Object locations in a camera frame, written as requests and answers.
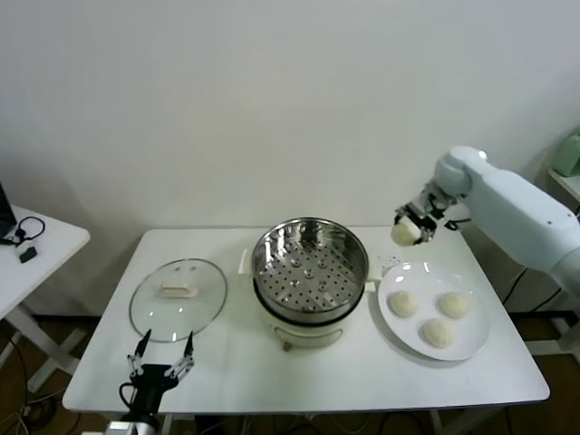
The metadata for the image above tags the black laptop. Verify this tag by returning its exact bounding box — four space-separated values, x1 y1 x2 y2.
0 180 18 239

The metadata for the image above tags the white shelf unit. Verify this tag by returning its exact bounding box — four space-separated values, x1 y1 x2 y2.
527 167 580 359

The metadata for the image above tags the white side table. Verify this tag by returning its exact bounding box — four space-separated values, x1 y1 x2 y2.
0 204 92 395

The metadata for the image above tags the black looped cable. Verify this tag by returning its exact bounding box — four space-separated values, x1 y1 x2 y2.
0 217 46 248

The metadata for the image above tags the glass pot lid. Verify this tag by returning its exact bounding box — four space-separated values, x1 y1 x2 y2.
129 257 227 344

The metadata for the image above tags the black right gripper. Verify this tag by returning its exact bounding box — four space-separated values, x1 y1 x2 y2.
393 181 458 246

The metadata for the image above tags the white steamed baozi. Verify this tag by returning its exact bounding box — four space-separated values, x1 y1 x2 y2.
420 318 456 350
436 292 471 321
391 219 422 248
389 291 421 318

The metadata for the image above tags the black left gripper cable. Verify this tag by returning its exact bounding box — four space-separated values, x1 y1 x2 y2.
119 382 140 411

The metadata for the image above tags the white round plate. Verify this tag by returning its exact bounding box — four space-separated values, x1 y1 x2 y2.
376 261 491 363

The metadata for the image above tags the pale green box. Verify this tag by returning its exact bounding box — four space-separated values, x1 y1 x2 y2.
553 128 580 179

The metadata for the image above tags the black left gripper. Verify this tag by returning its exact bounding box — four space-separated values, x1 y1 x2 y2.
126 329 197 416

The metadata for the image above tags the cream electric cooker base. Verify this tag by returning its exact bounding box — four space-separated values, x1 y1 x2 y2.
251 278 378 353

